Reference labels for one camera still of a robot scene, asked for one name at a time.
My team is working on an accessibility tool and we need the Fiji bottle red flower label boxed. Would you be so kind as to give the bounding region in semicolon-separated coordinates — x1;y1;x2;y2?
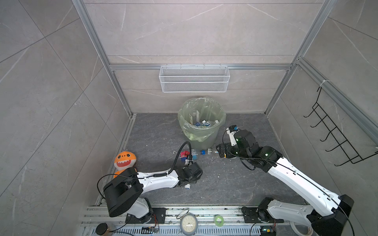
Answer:
180;150;207;163

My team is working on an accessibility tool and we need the bottle green white blue label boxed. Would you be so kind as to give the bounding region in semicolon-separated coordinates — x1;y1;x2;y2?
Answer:
206;120;220;127

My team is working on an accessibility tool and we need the clear bottle white orange label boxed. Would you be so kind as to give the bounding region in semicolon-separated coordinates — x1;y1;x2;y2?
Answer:
190;110;199;126

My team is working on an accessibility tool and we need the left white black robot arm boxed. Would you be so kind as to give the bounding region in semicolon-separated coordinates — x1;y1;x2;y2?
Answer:
103;163;203;219

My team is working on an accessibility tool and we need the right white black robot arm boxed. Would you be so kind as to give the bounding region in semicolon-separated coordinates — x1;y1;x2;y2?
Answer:
216;125;354;236

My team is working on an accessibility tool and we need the grey mesh waste bin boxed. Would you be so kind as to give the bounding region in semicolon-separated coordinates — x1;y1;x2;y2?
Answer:
177;98;226;151

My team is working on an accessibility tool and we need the green plastic bin liner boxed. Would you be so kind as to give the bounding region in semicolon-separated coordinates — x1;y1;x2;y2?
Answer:
177;98;226;144

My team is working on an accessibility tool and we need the round grey dial timer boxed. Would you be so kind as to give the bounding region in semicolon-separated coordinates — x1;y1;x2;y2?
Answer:
180;213;198;236

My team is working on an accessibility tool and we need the green tape roll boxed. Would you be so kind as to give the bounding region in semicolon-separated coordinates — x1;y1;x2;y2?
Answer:
214;215;224;227

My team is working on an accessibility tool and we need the orange shark plush toy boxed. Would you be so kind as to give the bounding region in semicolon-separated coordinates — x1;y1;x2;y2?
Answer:
113;151;136;178

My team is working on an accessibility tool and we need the white tape roll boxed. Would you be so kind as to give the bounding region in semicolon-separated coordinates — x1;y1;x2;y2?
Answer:
289;221;314;236

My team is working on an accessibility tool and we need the black lidded jar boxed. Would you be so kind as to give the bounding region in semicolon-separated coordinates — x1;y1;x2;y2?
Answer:
95;222;116;236

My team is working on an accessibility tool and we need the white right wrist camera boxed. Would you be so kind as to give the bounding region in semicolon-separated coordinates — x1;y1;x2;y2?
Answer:
226;125;239;147

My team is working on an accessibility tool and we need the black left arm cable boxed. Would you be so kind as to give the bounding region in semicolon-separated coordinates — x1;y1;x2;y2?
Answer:
96;141;193;201

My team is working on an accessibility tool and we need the white wire wall basket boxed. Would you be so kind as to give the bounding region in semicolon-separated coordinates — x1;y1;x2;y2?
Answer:
159;66;230;93

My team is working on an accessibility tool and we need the black wire hook rack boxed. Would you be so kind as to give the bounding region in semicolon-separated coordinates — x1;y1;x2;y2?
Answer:
303;87;378;167

